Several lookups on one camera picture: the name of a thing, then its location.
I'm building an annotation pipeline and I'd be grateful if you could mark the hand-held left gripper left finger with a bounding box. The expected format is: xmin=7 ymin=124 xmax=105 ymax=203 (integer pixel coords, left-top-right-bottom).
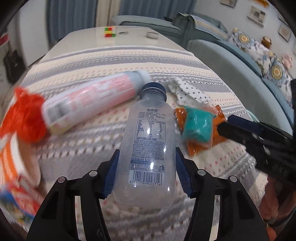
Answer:
xmin=26 ymin=149 xmax=121 ymax=241

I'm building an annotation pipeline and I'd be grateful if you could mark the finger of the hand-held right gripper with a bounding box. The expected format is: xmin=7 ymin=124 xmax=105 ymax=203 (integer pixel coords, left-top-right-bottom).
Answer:
xmin=228 ymin=115 xmax=290 ymax=138
xmin=218 ymin=122 xmax=260 ymax=149

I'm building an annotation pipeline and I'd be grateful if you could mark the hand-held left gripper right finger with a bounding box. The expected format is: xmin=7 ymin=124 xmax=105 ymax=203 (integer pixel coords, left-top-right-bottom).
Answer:
xmin=176 ymin=147 xmax=271 ymax=241

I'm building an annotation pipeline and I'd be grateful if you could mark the orange and teal snack packet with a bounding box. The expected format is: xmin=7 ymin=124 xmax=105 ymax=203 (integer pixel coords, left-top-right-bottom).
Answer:
xmin=174 ymin=105 xmax=228 ymax=157

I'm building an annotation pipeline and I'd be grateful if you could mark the clear plastic bottle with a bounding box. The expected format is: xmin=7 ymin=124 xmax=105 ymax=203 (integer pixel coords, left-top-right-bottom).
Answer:
xmin=113 ymin=82 xmax=177 ymax=207

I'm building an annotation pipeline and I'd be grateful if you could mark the pink and white cylindrical can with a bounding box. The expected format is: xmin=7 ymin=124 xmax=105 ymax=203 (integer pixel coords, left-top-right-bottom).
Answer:
xmin=41 ymin=70 xmax=151 ymax=135

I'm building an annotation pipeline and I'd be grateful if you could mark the colourful printed snack packet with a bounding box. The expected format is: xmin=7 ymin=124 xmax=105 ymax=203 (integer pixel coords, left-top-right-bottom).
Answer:
xmin=0 ymin=182 xmax=41 ymax=224

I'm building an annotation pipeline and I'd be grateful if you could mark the orange and white striped packet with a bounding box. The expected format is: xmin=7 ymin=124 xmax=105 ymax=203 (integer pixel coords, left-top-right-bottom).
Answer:
xmin=0 ymin=134 xmax=40 ymax=186

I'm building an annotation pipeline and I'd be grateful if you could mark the orange wrapper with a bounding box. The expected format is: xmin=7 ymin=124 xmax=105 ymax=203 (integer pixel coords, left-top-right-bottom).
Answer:
xmin=0 ymin=87 xmax=48 ymax=143

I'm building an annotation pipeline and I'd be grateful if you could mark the pink fleece clothing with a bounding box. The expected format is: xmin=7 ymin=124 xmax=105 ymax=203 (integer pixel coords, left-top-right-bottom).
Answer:
xmin=258 ymin=175 xmax=296 ymax=233

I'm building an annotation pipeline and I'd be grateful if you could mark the blue fabric sofa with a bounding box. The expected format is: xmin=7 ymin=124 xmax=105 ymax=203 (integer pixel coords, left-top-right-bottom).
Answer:
xmin=111 ymin=13 xmax=296 ymax=139

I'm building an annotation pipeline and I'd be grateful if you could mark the pink plush toy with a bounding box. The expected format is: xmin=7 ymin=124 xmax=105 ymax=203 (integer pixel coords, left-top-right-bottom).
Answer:
xmin=282 ymin=53 xmax=295 ymax=68

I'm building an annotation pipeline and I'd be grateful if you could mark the brown plush toy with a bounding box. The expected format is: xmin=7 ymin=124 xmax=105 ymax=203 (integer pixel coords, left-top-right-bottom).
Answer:
xmin=261 ymin=36 xmax=272 ymax=49

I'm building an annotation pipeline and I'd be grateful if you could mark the striped woven tablecloth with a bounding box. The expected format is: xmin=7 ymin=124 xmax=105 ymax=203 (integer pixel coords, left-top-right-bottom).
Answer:
xmin=3 ymin=44 xmax=266 ymax=241

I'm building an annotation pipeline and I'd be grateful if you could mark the patterned sofa cover towel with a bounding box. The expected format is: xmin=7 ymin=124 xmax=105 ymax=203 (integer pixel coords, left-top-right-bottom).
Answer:
xmin=173 ymin=13 xmax=228 ymax=40

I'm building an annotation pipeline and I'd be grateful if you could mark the newspaper print canvas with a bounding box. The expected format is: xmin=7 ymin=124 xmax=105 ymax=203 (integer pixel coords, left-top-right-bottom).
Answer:
xmin=247 ymin=6 xmax=267 ymax=25

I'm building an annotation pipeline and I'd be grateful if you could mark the blue curtain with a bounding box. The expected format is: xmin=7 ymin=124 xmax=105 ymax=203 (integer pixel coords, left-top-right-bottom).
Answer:
xmin=119 ymin=0 xmax=197 ymax=21
xmin=46 ymin=0 xmax=100 ymax=39

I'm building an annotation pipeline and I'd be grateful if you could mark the cream curtain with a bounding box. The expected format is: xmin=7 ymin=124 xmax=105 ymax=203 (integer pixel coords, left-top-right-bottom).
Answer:
xmin=97 ymin=0 xmax=121 ymax=26

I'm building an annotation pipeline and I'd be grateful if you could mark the crown picture frame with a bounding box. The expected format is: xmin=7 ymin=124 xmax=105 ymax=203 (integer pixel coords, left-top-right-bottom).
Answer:
xmin=278 ymin=23 xmax=292 ymax=42

